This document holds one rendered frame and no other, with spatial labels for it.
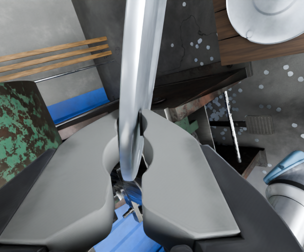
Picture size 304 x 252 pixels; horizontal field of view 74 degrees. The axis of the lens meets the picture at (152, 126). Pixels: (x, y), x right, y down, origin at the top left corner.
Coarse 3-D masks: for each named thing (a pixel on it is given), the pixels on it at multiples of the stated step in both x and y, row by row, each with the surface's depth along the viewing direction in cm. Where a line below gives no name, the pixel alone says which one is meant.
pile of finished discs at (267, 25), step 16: (240, 0) 64; (256, 0) 61; (272, 0) 58; (288, 0) 56; (240, 16) 66; (256, 16) 63; (272, 16) 60; (288, 16) 58; (240, 32) 68; (256, 32) 65; (272, 32) 62; (288, 32) 59
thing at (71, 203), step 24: (96, 120) 10; (72, 144) 9; (96, 144) 9; (48, 168) 7; (72, 168) 7; (96, 168) 7; (48, 192) 7; (72, 192) 7; (96, 192) 7; (24, 216) 6; (48, 216) 6; (72, 216) 6; (96, 216) 6; (0, 240) 5; (24, 240) 5; (48, 240) 5; (72, 240) 6; (96, 240) 7
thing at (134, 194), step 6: (120, 174) 80; (138, 174) 77; (120, 180) 82; (138, 180) 71; (126, 186) 79; (132, 186) 76; (138, 186) 72; (126, 192) 82; (132, 192) 78; (138, 192) 74; (132, 198) 80; (138, 198) 76
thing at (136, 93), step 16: (128, 0) 8; (144, 0) 8; (160, 0) 23; (128, 16) 8; (144, 16) 8; (160, 16) 25; (128, 32) 8; (144, 32) 8; (160, 32) 27; (128, 48) 8; (144, 48) 9; (128, 64) 9; (144, 64) 11; (128, 80) 9; (144, 80) 12; (128, 96) 9; (144, 96) 15; (128, 112) 10; (128, 128) 10; (128, 144) 11; (128, 160) 12; (128, 176) 15
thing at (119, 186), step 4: (116, 164) 86; (116, 168) 82; (112, 172) 84; (116, 172) 82; (112, 176) 86; (116, 176) 83; (112, 180) 88; (116, 180) 85; (112, 184) 90; (116, 184) 88; (120, 184) 84; (116, 188) 89; (120, 188) 86; (120, 192) 87; (124, 192) 84; (124, 196) 86
